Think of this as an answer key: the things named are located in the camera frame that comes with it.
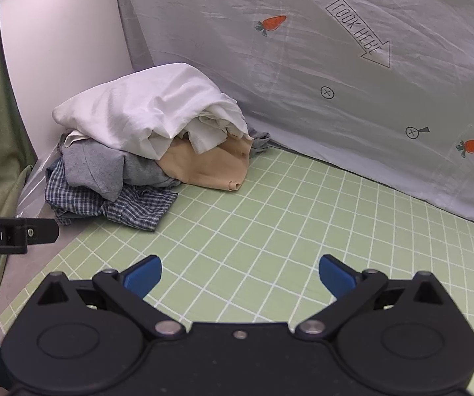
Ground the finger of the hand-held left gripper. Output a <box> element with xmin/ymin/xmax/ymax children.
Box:
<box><xmin>26</xmin><ymin>219</ymin><xmax>60</xmax><ymax>244</ymax></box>

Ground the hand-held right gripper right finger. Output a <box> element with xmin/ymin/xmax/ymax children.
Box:
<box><xmin>296</xmin><ymin>255</ymin><xmax>446</xmax><ymax>341</ymax></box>

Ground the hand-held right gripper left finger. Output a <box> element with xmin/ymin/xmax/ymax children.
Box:
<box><xmin>35</xmin><ymin>255</ymin><xmax>187</xmax><ymax>341</ymax></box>

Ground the white garment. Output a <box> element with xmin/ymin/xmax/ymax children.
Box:
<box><xmin>52</xmin><ymin>63</ymin><xmax>249</xmax><ymax>161</ymax></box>

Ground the blue plaid shirt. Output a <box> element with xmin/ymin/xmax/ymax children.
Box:
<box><xmin>44</xmin><ymin>159</ymin><xmax>179</xmax><ymax>232</ymax></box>

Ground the grey garment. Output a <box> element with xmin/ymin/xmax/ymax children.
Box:
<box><xmin>57</xmin><ymin>138</ymin><xmax>182</xmax><ymax>203</ymax></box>

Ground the green grid mat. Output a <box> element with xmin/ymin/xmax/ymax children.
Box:
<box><xmin>0</xmin><ymin>146</ymin><xmax>474</xmax><ymax>396</ymax></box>

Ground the beige garment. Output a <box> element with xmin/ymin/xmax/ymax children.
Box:
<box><xmin>156</xmin><ymin>134</ymin><xmax>253</xmax><ymax>193</ymax></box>

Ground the dark grey cloth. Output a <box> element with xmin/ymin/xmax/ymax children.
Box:
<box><xmin>248</xmin><ymin>131</ymin><xmax>271</xmax><ymax>160</ymax></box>

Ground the grey carrot print quilt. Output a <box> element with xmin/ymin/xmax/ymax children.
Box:
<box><xmin>115</xmin><ymin>0</ymin><xmax>474</xmax><ymax>229</ymax></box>

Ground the white panel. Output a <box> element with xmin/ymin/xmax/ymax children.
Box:
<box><xmin>0</xmin><ymin>0</ymin><xmax>135</xmax><ymax>162</ymax></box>

